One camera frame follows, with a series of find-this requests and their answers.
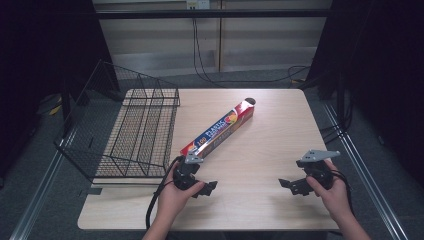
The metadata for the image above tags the yellow and grey floor object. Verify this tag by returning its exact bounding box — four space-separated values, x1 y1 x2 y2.
35 94 64 117

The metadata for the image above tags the aluminium floor rail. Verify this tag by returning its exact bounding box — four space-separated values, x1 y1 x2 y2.
9 128 78 240
320 102 410 240

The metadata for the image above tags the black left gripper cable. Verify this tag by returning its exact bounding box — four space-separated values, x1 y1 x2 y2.
145 155 185 231

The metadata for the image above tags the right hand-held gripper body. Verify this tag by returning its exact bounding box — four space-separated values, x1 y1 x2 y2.
295 148 342 192

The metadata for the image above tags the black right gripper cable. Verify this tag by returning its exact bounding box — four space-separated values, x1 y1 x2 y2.
329 169 355 214

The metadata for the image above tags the long plastic wrap box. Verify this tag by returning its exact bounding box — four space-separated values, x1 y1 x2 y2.
179 97 257 160

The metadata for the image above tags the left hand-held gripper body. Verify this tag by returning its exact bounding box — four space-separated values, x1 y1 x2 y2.
172 149 205 192

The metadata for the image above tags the person's left hand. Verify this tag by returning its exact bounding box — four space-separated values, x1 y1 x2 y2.
155 179 206 222

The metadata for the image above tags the black wall cable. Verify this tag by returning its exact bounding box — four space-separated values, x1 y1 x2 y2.
191 18 313 89

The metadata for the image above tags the thin vertical wall conduit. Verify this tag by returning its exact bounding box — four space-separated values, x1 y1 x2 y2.
218 0 223 73

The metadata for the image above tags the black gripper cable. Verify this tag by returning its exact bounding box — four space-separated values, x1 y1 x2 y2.
145 155 185 231
329 169 355 214

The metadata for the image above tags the black wire basket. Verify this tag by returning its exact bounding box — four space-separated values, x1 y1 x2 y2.
54 59 181 185

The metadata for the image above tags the black horizontal bar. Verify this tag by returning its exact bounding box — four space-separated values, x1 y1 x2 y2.
95 8 332 20

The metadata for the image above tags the person's right hand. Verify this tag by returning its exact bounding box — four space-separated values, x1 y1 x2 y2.
305 159 352 220

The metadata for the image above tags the bundle of black floor cables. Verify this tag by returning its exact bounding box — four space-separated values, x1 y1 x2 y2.
319 74 355 145

